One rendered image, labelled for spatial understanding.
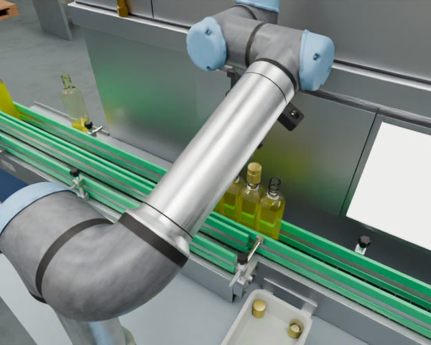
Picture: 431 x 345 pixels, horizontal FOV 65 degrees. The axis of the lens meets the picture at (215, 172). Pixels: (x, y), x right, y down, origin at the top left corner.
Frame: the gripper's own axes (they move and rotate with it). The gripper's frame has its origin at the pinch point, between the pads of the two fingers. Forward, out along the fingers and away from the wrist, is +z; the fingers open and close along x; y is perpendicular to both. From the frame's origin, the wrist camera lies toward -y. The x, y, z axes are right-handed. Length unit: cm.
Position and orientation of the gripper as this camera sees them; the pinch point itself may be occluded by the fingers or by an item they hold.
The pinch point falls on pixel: (256, 152)
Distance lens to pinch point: 81.7
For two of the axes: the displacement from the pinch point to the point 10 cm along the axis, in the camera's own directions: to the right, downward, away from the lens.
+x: -5.3, 5.8, -6.2
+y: -8.5, -3.5, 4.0
